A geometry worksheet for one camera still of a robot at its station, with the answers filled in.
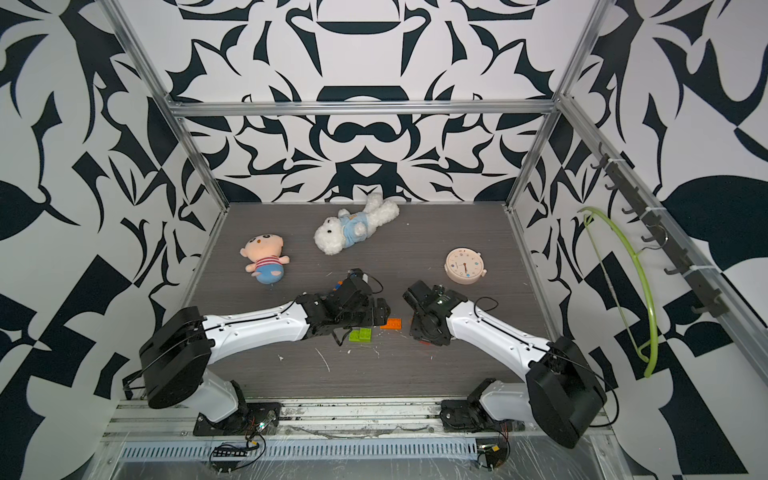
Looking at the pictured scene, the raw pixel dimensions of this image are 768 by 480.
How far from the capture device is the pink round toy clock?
1002 millimetres

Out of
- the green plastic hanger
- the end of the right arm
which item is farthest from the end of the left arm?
the green plastic hanger

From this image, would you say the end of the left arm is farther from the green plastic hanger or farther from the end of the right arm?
the green plastic hanger
